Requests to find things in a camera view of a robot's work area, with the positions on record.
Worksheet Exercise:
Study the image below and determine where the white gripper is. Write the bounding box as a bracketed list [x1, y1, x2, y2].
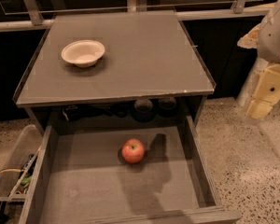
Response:
[237, 0, 280, 119]

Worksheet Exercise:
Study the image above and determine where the red apple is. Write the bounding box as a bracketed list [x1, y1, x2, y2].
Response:
[121, 138, 146, 163]

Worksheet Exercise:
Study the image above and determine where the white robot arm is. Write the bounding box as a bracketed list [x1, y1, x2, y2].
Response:
[237, 0, 280, 120]

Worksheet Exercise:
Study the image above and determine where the grey cabinet with counter top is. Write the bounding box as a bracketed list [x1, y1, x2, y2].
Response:
[14, 11, 215, 129]

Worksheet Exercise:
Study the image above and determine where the open grey top drawer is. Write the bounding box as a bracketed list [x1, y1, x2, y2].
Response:
[19, 116, 241, 224]

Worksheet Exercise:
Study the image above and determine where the dark round can right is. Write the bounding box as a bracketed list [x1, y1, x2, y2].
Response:
[158, 97, 177, 117]

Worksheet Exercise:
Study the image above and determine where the dark round can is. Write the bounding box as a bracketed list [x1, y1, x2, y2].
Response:
[133, 99, 154, 122]
[158, 97, 177, 117]

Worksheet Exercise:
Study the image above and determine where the dark round can left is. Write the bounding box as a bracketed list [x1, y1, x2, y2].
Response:
[133, 99, 154, 122]

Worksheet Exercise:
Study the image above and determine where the white paper bowl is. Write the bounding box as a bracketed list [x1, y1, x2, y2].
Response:
[61, 40, 105, 68]

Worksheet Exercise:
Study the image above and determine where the clear plastic bin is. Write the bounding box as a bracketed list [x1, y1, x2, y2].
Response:
[0, 124, 42, 202]

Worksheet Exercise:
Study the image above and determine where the metal railing with glass panel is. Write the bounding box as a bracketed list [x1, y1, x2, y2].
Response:
[0, 0, 277, 32]

